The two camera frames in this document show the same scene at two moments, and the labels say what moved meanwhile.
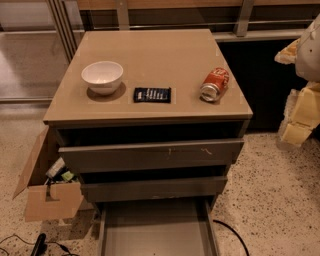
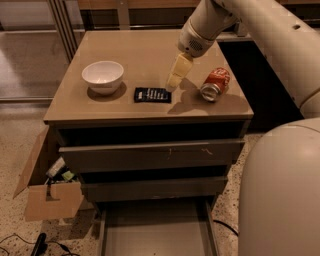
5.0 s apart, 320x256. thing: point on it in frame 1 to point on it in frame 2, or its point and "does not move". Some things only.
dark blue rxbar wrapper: [152, 95] does not move
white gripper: [309, 55] to [190, 40]
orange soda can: [214, 85] does not move
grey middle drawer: [155, 189] does not move
